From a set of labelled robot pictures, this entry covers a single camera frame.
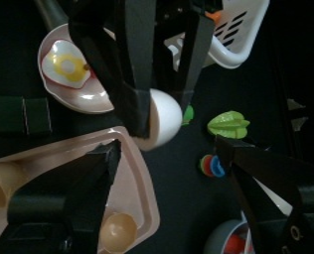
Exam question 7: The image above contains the white toy egg half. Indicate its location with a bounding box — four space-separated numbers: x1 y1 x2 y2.
131 87 185 152

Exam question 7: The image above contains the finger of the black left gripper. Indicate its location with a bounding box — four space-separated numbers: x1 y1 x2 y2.
173 13 217 114
68 0 157 139

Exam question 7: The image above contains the green toy star fruit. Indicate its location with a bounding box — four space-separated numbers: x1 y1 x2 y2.
206 110 252 140

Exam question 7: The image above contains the beige toy egg half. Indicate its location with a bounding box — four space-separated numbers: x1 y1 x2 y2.
98 211 139 254

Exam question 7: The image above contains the toy fried egg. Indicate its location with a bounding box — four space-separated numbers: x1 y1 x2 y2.
40 39 92 90

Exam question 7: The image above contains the pink plastic tray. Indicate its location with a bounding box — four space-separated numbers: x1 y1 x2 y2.
0 125 162 254

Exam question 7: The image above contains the grey toy pot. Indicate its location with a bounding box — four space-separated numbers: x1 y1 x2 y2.
202 218 254 254

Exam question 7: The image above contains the small green toy piece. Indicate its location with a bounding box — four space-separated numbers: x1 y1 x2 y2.
181 104 195 127

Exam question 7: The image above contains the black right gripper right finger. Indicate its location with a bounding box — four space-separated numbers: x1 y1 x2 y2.
214 135 314 254

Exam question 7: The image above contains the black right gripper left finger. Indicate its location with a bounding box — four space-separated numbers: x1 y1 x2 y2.
0 139 122 254

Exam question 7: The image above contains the orange toy piece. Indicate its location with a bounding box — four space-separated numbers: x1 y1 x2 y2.
205 9 224 25

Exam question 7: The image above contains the red green blue toy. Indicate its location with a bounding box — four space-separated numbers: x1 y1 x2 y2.
198 153 228 180

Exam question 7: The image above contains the white plastic basket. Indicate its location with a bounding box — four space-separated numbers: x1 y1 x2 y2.
163 0 270 71

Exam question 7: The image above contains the red toy food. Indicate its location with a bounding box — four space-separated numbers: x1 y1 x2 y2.
222 230 249 254

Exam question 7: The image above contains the pink toy frying pan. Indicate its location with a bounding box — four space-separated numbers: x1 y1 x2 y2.
32 0 116 115

